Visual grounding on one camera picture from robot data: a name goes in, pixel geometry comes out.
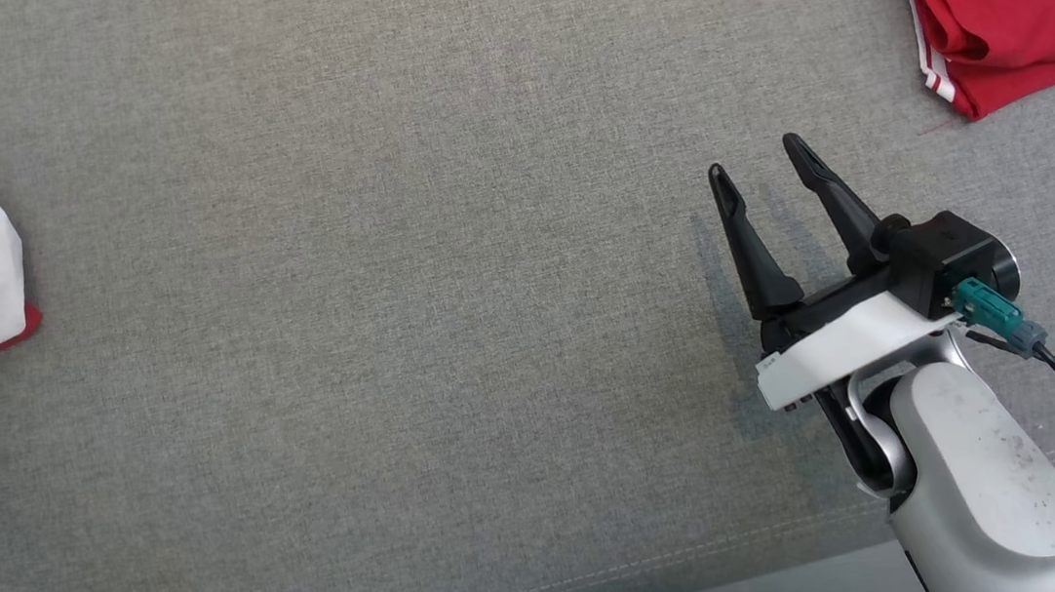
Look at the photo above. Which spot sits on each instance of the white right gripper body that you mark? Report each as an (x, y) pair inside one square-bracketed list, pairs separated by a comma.
[(836, 342)]

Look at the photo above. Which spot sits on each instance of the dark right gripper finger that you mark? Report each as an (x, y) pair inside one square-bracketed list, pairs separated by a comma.
[(759, 262), (848, 218)]

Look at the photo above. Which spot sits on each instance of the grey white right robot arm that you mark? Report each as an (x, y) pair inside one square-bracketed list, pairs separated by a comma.
[(978, 474)]

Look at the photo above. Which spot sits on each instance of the grey fabric sofa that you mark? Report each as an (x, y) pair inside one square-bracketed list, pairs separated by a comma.
[(391, 301)]

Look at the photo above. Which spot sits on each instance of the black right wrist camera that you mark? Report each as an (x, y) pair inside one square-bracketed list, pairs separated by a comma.
[(939, 248)]

